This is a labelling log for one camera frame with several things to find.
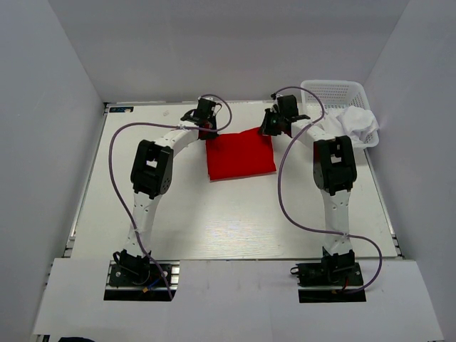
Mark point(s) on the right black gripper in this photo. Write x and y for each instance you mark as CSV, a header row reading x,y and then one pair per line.
x,y
266,128

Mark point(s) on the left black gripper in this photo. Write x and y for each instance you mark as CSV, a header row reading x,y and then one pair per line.
x,y
211,135

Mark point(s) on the red t shirt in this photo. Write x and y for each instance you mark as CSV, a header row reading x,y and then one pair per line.
x,y
238,155

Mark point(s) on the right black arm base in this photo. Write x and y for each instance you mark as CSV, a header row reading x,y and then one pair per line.
x,y
332,280

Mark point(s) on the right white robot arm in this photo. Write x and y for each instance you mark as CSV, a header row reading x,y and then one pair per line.
x,y
334,170

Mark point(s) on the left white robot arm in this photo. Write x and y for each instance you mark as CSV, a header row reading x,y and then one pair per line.
x,y
151,174

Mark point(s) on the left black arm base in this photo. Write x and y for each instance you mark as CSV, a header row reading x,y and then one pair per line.
x,y
136,278

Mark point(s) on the white plastic basket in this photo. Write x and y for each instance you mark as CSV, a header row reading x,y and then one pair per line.
x,y
332,94

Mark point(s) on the blue table label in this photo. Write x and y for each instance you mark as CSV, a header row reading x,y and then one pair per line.
x,y
121,109

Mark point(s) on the white t shirt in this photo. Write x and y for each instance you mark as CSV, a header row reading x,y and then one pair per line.
x,y
359,124

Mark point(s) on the dark blue object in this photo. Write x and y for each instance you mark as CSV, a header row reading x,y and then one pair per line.
x,y
74,339

